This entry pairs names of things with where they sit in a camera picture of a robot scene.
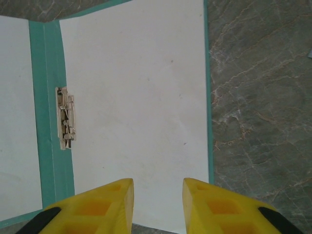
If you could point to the metal folder clip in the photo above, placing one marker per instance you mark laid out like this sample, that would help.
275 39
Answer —
65 117

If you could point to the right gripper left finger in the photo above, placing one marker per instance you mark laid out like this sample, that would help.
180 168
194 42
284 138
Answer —
97 212

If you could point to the green paper folder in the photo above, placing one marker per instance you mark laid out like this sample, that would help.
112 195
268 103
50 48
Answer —
41 73

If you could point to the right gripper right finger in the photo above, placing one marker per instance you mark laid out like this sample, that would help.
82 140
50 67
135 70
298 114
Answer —
219 212

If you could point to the white paper sheet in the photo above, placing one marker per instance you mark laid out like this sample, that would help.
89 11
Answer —
134 85
14 97

